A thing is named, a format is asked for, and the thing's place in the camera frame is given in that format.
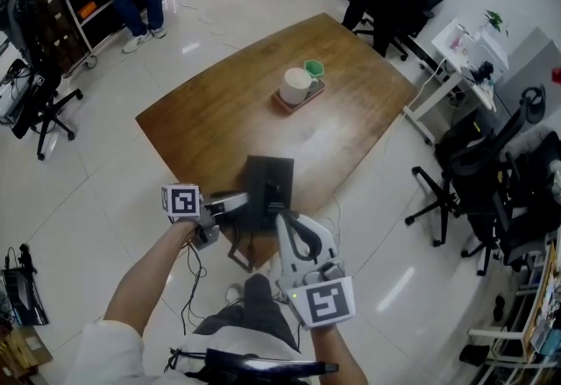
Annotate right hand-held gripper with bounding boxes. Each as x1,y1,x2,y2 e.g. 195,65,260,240
274,212,356,331

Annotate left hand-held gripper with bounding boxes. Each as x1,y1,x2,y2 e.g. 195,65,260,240
160,182,252,252

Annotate black telephone base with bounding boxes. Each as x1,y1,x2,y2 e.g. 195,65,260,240
242,154,295,236

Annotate person's right forearm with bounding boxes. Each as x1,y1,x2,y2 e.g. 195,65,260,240
306,323,370,385

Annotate person's left forearm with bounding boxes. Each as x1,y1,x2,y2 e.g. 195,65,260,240
103,218,203,337

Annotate person's dark trouser leg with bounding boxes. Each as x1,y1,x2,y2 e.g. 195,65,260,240
192,273,304,354

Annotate brown rectangular tray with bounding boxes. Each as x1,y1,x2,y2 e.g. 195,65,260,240
272,77,327,115

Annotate black glossy bar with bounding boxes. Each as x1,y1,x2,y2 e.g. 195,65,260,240
204,346,339,377

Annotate white ceramic mug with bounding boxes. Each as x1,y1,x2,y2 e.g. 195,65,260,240
279,67,321,106

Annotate green hexagonal container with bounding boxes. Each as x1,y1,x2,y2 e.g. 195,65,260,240
303,59,327,80

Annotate person's white shirt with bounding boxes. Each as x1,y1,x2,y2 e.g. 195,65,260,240
75,319,310,385

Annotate white side desk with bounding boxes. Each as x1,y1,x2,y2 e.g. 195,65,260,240
401,16,512,148

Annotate black floor device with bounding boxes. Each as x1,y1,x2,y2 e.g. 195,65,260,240
0,243,50,328

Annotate white metal rack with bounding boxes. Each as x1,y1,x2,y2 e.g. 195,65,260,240
458,237,561,385

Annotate dark brown drawer cabinet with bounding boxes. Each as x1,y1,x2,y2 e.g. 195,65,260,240
25,0,89,78

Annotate brown cardboard box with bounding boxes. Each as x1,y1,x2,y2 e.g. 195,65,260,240
0,324,54,381

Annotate black headphones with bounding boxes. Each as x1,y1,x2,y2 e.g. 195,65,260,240
519,83,548,125

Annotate grey partition panel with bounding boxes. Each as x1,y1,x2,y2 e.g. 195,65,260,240
494,26,561,131

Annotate small green plant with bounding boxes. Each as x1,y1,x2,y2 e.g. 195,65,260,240
483,9,510,39

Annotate thin black cable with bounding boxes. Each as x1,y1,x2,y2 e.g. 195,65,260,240
180,241,208,334

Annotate white power cable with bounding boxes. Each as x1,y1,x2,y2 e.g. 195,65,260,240
403,55,449,113

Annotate small black camera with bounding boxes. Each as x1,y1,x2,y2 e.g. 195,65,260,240
467,60,495,84

